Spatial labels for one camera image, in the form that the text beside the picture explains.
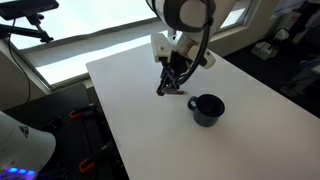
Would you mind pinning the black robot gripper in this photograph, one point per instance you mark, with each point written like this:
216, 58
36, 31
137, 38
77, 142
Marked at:
175, 69

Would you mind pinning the dark blue enamel cup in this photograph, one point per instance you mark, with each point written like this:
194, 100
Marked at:
206, 108

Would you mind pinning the red capped marker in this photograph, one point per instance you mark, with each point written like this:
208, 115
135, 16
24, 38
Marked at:
161, 93

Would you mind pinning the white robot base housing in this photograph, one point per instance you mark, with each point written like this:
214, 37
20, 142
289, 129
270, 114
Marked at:
24, 150

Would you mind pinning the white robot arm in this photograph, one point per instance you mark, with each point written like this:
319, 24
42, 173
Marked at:
197, 20

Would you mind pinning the white device on floor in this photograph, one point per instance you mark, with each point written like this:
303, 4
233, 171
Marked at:
264, 50

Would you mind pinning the black side cart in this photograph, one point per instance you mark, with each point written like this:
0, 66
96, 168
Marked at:
76, 140

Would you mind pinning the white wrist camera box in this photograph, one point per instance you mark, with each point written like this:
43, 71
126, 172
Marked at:
161, 48

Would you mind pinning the upper orange handled clamp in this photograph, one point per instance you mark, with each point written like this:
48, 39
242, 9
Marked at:
77, 113

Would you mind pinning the orange handled clamp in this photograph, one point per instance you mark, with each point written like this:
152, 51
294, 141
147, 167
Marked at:
77, 113
89, 164

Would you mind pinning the lower orange handled clamp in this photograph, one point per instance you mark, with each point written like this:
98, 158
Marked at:
89, 164

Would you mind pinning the black camera on stand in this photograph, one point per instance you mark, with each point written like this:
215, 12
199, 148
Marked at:
31, 9

